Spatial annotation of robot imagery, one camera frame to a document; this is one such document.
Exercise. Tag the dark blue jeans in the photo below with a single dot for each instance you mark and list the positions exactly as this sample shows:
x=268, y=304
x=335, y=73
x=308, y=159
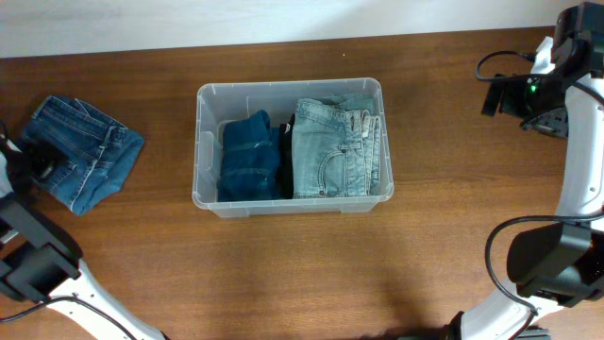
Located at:
x=101, y=150

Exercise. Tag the large black garment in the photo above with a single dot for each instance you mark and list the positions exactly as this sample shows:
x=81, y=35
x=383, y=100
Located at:
x=285, y=173

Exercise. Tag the teal blue garment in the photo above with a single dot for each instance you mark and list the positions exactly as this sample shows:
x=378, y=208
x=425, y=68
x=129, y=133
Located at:
x=250, y=160

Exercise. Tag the clear plastic storage container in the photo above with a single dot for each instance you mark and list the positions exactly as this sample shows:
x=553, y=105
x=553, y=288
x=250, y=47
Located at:
x=220, y=103

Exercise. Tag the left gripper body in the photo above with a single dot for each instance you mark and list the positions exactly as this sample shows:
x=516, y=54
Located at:
x=33, y=161

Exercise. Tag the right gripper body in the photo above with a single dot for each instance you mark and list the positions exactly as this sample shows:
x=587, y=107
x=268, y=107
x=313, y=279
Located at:
x=543, y=108

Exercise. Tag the light blue jeans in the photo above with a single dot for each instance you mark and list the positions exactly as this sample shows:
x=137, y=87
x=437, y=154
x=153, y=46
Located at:
x=336, y=147

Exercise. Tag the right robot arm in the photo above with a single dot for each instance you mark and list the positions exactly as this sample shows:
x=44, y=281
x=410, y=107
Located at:
x=542, y=264

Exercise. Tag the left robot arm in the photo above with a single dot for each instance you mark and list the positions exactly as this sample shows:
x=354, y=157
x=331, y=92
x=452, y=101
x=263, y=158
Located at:
x=48, y=268

